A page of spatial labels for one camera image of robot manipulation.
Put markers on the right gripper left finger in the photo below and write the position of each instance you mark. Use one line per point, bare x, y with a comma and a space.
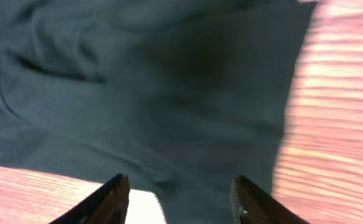
107, 205

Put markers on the black t-shirt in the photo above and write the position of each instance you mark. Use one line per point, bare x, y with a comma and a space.
182, 96

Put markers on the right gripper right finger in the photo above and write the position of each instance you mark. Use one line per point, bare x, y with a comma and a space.
252, 205

